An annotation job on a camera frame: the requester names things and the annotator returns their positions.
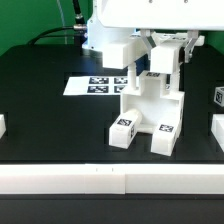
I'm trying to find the white tagged cube right edge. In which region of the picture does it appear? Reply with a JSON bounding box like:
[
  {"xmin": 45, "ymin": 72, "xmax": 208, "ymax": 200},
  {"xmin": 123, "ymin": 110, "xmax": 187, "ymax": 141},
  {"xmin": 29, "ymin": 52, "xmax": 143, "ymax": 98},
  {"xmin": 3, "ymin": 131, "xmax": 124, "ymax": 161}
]
[{"xmin": 214, "ymin": 86, "xmax": 224, "ymax": 107}]

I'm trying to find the white block left edge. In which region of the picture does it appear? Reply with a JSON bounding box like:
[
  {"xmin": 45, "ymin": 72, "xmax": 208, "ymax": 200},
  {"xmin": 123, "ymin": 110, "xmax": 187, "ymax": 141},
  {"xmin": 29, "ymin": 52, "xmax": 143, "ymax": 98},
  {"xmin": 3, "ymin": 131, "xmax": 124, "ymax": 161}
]
[{"xmin": 0, "ymin": 114, "xmax": 6, "ymax": 139}]

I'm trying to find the black cable on base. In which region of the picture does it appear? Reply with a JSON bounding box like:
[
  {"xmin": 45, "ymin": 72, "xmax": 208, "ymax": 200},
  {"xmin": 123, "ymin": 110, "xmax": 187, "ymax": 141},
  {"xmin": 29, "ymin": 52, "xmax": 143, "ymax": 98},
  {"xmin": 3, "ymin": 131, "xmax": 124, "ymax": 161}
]
[{"xmin": 27, "ymin": 0, "xmax": 88, "ymax": 46}]

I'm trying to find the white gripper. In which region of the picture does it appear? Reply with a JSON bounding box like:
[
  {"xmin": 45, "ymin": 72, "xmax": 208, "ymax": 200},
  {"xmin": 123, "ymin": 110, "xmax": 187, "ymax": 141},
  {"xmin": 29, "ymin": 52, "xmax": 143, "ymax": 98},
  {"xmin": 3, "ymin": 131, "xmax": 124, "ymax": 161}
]
[{"xmin": 97, "ymin": 0, "xmax": 224, "ymax": 62}]

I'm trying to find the white chair seat part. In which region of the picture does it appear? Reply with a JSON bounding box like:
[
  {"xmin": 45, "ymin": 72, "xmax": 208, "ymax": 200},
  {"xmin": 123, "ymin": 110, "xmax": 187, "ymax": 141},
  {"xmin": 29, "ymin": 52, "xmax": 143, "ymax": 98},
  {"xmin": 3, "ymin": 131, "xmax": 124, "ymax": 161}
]
[{"xmin": 118, "ymin": 63, "xmax": 184, "ymax": 134}]

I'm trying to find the white front rail wall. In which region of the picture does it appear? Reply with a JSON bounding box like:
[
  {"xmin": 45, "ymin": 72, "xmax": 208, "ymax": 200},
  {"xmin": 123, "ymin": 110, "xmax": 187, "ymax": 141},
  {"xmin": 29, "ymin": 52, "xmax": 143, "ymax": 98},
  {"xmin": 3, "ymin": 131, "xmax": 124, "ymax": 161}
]
[{"xmin": 0, "ymin": 164, "xmax": 224, "ymax": 194}]

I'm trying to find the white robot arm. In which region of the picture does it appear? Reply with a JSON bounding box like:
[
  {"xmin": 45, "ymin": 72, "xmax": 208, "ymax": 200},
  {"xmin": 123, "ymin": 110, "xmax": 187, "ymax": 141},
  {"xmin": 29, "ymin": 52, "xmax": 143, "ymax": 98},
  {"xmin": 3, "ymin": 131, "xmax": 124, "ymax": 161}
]
[{"xmin": 87, "ymin": 0, "xmax": 224, "ymax": 60}]

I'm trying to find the white chair back part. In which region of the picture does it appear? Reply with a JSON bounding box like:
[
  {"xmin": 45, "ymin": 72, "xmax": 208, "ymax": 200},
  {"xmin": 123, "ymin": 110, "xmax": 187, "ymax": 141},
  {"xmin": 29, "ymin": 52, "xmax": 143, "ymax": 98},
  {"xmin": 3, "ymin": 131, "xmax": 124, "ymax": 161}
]
[{"xmin": 102, "ymin": 33, "xmax": 190, "ymax": 74}]

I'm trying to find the white block edge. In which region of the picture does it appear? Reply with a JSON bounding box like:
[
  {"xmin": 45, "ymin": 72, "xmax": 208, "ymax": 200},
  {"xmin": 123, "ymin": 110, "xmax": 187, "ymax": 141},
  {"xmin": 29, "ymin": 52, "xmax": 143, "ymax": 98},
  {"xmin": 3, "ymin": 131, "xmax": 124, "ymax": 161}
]
[
  {"xmin": 211, "ymin": 114, "xmax": 224, "ymax": 152},
  {"xmin": 0, "ymin": 114, "xmax": 6, "ymax": 139}
]

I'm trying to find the white block right edge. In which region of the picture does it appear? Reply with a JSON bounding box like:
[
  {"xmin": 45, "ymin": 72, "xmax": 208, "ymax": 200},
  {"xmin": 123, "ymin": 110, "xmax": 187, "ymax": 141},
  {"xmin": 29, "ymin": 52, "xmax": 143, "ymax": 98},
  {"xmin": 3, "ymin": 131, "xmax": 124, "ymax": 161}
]
[{"xmin": 211, "ymin": 114, "xmax": 224, "ymax": 152}]

